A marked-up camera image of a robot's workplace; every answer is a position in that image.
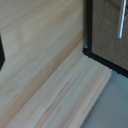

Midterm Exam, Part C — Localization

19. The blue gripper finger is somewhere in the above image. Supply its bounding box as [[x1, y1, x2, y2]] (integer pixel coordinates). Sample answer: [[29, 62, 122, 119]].
[[0, 32, 6, 72]]

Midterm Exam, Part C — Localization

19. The brown drawer front panel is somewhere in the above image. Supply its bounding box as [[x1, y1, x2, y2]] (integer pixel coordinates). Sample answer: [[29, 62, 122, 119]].
[[91, 0, 128, 72]]

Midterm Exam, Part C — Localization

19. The black drawer cabinet frame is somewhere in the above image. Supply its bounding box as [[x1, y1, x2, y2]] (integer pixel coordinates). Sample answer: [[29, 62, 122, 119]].
[[82, 0, 128, 80]]

